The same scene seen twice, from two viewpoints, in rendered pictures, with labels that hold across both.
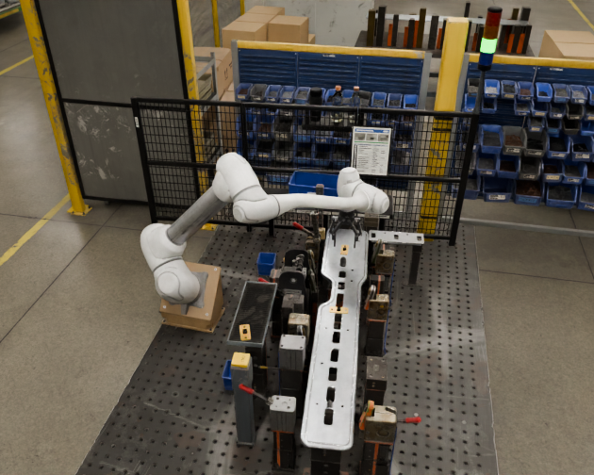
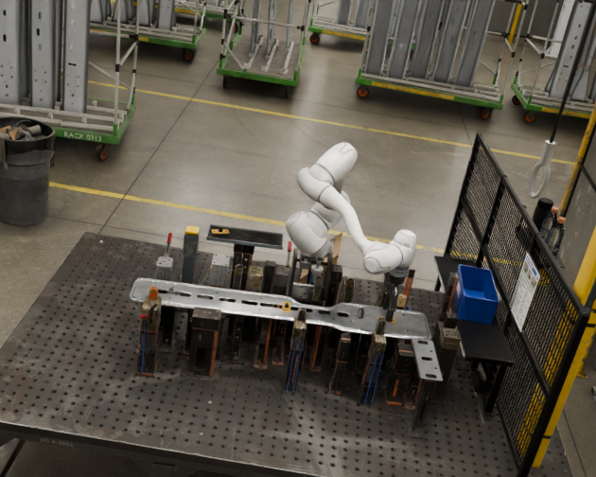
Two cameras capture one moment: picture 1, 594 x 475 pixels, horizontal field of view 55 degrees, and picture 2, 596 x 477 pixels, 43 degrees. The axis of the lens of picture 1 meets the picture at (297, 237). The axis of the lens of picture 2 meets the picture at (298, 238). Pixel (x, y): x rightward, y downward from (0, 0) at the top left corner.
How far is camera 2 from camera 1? 338 cm
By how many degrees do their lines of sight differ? 66
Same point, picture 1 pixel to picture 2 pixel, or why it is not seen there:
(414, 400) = (227, 403)
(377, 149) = (527, 293)
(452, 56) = not seen: outside the picture
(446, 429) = (192, 419)
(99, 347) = not seen: hidden behind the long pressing
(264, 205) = (310, 181)
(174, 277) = (295, 217)
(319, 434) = (143, 285)
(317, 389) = (187, 288)
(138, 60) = not seen: outside the picture
